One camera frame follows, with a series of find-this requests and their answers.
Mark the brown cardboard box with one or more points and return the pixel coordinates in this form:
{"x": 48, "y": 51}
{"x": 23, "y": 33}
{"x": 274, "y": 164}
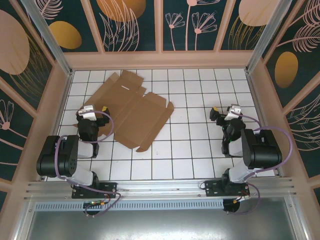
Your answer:
{"x": 140, "y": 117}

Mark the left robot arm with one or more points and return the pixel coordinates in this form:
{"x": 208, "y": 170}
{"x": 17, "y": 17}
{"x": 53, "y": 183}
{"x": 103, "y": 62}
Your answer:
{"x": 85, "y": 150}

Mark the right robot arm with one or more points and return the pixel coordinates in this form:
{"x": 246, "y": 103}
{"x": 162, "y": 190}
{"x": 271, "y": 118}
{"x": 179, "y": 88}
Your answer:
{"x": 262, "y": 150}

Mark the small green circuit board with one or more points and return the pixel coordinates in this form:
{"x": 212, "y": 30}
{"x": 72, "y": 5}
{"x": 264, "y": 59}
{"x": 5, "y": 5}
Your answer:
{"x": 95, "y": 203}

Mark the grey metal sheet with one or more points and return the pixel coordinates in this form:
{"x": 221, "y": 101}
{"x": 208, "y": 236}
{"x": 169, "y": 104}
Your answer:
{"x": 162, "y": 225}

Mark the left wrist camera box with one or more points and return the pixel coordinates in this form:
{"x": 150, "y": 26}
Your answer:
{"x": 86, "y": 112}

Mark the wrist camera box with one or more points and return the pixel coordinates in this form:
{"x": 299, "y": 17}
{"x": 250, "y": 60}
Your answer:
{"x": 86, "y": 112}
{"x": 233, "y": 111}

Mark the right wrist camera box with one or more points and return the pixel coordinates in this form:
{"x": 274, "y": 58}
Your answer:
{"x": 233, "y": 111}

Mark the aluminium side rail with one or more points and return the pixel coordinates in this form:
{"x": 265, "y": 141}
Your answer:
{"x": 255, "y": 100}
{"x": 62, "y": 107}

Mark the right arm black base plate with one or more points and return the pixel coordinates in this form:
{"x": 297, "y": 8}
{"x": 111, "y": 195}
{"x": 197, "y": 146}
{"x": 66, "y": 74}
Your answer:
{"x": 212, "y": 188}

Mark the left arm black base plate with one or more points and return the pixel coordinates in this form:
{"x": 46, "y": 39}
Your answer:
{"x": 110, "y": 188}

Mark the aluminium frame post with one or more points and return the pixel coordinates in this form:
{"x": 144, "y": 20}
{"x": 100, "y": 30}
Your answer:
{"x": 264, "y": 37}
{"x": 53, "y": 45}

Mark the aluminium mounting rail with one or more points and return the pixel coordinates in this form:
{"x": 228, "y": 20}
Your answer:
{"x": 162, "y": 186}

